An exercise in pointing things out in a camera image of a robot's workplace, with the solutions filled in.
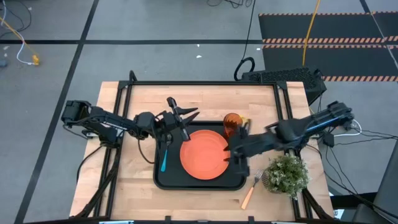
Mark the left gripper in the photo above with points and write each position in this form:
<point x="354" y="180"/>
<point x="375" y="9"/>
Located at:
<point x="169" y="124"/>

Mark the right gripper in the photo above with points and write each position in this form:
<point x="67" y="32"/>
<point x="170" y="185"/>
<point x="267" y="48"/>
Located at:
<point x="248" y="146"/>

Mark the orange plate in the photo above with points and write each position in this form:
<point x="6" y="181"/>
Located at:
<point x="202" y="155"/>

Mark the orange faceted plastic cup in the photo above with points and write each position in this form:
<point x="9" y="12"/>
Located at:
<point x="231" y="119"/>

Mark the black plastic tray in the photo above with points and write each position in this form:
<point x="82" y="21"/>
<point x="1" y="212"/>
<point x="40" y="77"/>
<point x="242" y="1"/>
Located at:
<point x="172" y="180"/>

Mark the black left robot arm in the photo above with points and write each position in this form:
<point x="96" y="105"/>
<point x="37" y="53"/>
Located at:
<point x="105" y="121"/>

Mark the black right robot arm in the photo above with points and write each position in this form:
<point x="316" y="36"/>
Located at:
<point x="311" y="124"/>

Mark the potted plant white flowers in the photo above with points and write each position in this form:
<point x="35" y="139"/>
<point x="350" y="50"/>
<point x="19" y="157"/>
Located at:
<point x="286" y="174"/>

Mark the black computer case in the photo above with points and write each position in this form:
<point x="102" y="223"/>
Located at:
<point x="286" y="75"/>

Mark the yellow power plug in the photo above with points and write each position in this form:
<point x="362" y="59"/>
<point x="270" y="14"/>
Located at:
<point x="36" y="59"/>

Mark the black hazard-striped floor mat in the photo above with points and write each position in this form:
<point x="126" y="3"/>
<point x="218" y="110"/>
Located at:
<point x="342" y="28"/>

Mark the black aluminium table frame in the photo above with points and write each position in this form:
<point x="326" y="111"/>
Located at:
<point x="202" y="83"/>

